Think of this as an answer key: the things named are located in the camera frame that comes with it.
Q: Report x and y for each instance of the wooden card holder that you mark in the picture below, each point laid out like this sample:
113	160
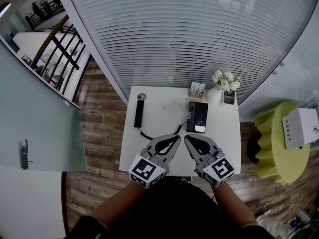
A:
197	89

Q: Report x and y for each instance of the black stair railing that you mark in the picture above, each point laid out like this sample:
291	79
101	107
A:
64	52

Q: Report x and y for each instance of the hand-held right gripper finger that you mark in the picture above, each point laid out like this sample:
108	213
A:
195	157
213	144

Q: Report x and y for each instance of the person's black clothing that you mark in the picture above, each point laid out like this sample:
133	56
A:
174	213

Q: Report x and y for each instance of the black telephone base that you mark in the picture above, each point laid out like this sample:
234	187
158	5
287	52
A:
200	116

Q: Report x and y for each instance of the white box appliance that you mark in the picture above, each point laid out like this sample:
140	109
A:
301	126

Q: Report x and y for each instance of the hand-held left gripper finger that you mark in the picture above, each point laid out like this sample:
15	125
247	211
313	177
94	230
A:
172	154
152	143

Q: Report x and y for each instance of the person's left forearm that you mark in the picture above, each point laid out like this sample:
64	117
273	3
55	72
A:
117	205

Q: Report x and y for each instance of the white cloth bundle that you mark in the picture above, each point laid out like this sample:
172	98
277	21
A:
271	223

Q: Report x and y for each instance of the black eyeglasses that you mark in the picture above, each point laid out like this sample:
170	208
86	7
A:
316	129

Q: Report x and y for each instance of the person's shoe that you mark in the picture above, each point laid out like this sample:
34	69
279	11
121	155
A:
185	180

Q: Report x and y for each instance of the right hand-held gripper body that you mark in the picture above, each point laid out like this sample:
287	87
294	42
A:
219	169

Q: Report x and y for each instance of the frosted glass door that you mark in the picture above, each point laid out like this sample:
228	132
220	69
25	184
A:
37	108

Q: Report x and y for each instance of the round table with green cloth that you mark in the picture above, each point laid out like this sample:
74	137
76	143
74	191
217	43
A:
274	146

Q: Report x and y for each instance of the white vase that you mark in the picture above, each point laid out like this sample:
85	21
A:
213	96

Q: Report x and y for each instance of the person's right forearm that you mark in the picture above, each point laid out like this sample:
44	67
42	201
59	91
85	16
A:
231	205

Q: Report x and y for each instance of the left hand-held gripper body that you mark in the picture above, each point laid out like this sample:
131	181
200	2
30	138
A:
143	170

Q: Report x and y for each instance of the white flower bouquet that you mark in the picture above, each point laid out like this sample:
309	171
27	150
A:
225	83

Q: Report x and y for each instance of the black telephone handset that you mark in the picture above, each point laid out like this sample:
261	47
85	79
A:
139	113

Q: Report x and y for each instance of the white square table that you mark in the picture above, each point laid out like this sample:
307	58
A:
164	118

